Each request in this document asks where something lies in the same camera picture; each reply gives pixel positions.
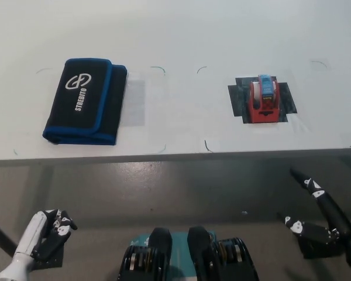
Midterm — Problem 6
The white and black left hand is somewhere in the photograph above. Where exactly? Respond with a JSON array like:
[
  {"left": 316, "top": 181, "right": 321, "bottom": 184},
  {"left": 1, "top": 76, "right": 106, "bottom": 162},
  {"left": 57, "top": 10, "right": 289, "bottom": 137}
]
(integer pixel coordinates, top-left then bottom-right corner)
[{"left": 13, "top": 208, "right": 78, "bottom": 264}]

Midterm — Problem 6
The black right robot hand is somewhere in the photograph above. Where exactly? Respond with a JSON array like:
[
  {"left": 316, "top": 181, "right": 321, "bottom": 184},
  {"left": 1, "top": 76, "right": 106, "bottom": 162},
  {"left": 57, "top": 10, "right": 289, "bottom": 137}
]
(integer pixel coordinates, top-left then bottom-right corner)
[{"left": 283, "top": 167, "right": 351, "bottom": 260}]

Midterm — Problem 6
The red tape dispenser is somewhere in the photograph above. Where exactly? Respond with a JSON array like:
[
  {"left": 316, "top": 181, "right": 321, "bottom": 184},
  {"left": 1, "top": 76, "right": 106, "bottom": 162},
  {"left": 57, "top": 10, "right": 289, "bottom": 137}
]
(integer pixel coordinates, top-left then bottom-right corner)
[{"left": 247, "top": 73, "right": 281, "bottom": 124}]

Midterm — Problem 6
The black tape patch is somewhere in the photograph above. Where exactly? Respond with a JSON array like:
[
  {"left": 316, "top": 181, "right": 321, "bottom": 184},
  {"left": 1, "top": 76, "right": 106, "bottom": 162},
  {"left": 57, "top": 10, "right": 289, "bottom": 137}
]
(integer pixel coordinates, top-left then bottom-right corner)
[{"left": 227, "top": 76, "right": 298, "bottom": 124}]

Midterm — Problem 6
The translucent grey tape patch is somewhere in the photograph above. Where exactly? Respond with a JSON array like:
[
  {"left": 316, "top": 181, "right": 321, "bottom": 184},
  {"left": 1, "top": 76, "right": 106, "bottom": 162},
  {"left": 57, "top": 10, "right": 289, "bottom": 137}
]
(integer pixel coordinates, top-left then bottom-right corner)
[{"left": 125, "top": 76, "right": 147, "bottom": 127}]

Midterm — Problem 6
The black floor mat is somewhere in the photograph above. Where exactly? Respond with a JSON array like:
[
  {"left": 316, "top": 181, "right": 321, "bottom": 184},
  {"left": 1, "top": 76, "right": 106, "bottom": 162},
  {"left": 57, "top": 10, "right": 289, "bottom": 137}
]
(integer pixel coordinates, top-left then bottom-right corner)
[
  {"left": 31, "top": 252, "right": 63, "bottom": 269},
  {"left": 297, "top": 234, "right": 348, "bottom": 260}
]

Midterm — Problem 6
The black ribbed robot body block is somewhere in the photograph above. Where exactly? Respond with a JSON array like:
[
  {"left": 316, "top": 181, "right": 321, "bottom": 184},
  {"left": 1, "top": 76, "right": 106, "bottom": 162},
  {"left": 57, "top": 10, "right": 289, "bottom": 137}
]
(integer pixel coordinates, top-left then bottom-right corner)
[
  {"left": 187, "top": 225, "right": 260, "bottom": 281},
  {"left": 118, "top": 227, "right": 173, "bottom": 281}
]

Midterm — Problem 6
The black and blue pouch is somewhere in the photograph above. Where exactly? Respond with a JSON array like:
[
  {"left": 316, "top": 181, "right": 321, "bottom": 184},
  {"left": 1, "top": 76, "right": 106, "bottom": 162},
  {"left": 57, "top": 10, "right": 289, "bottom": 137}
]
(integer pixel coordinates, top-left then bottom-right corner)
[{"left": 42, "top": 57, "right": 128, "bottom": 146}]

